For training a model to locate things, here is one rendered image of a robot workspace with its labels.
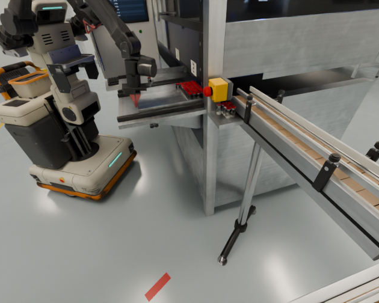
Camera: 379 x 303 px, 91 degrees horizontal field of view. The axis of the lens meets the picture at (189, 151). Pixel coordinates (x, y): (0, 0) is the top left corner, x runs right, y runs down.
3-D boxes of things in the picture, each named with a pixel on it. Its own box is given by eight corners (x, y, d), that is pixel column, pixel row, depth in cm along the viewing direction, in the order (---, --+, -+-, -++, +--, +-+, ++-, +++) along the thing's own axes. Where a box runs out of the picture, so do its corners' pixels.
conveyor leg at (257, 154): (242, 220, 129) (266, 125, 81) (249, 232, 122) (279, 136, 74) (230, 223, 127) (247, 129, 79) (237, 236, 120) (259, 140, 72)
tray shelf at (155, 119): (183, 71, 142) (183, 68, 141) (221, 110, 89) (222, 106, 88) (119, 80, 133) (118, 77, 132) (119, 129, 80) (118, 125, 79)
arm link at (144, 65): (132, 38, 75) (119, 41, 68) (158, 42, 72) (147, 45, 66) (135, 70, 82) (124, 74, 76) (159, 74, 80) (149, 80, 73)
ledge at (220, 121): (234, 110, 89) (235, 106, 88) (249, 123, 79) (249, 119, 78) (207, 115, 86) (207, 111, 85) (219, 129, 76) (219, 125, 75)
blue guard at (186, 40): (150, 32, 229) (147, 14, 217) (204, 80, 83) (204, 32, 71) (150, 32, 229) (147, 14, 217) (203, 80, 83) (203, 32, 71)
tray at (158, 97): (193, 86, 111) (192, 80, 108) (209, 103, 91) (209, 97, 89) (135, 95, 104) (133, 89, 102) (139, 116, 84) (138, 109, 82)
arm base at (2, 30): (14, 29, 91) (-13, 33, 82) (17, 17, 86) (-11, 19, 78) (30, 45, 94) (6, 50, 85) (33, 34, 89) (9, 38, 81)
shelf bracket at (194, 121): (198, 125, 105) (198, 103, 96) (200, 127, 102) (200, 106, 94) (138, 137, 98) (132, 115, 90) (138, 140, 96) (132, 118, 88)
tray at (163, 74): (185, 70, 137) (185, 65, 135) (196, 81, 117) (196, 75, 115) (139, 76, 130) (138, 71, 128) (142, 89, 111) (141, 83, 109)
